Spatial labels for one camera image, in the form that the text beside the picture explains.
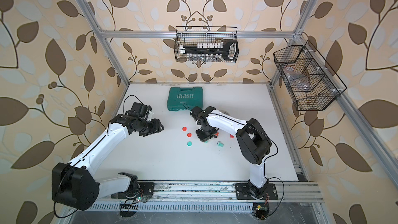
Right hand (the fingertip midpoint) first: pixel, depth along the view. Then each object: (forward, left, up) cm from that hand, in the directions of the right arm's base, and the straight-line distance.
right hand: (205, 138), depth 88 cm
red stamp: (+2, -6, -2) cm, 7 cm away
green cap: (-1, +10, -3) cm, 10 cm away
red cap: (+9, +13, -3) cm, 16 cm away
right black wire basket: (+12, -52, +30) cm, 61 cm away
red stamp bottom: (+2, -16, -3) cm, 16 cm away
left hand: (+3, +26, +10) cm, 28 cm away
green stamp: (-2, -8, -2) cm, 9 cm away
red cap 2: (+5, +10, -3) cm, 12 cm away
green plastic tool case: (+29, +16, +2) cm, 33 cm away
